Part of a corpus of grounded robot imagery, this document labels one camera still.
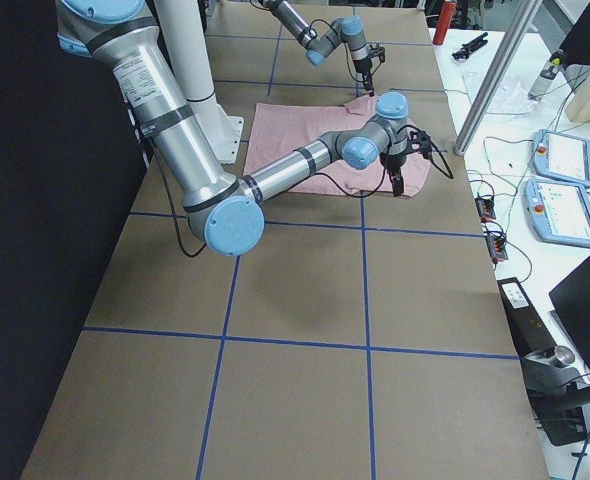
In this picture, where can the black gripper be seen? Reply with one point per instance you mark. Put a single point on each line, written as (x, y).
(362, 66)
(392, 163)

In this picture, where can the pink Snoopy t-shirt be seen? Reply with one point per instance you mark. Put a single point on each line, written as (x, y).
(278, 129)

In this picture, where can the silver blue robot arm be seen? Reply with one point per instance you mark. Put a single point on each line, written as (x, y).
(157, 54)
(320, 39)

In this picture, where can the upper orange connector board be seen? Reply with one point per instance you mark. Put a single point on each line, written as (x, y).
(485, 208)

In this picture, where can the orange connector board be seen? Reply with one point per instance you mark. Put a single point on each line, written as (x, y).
(485, 208)
(496, 245)

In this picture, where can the black pliers tool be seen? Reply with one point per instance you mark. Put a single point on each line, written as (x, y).
(468, 49)

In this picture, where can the red cylinder bottle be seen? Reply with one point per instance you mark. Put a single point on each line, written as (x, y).
(444, 21)

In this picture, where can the lower orange connector board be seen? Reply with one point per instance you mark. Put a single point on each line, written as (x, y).
(496, 245)

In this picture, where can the clear plastic bag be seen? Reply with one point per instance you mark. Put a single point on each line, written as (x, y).
(510, 98)

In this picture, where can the lower teach pendant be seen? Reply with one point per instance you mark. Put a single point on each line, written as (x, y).
(559, 212)

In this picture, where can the teach pendant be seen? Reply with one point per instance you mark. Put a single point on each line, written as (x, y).
(559, 212)
(562, 157)

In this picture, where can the upper teach pendant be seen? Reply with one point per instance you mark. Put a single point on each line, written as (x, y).
(562, 157)

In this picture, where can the grey handheld device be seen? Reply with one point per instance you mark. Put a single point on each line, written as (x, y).
(547, 75)

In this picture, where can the black box with white label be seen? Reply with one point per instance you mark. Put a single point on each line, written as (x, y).
(528, 331)

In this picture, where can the silver metal cylinder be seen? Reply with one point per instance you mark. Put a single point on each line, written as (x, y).
(563, 356)

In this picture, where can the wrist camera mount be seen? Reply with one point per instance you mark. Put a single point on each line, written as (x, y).
(421, 142)

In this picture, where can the aluminium frame post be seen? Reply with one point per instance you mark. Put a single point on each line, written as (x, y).
(502, 59)

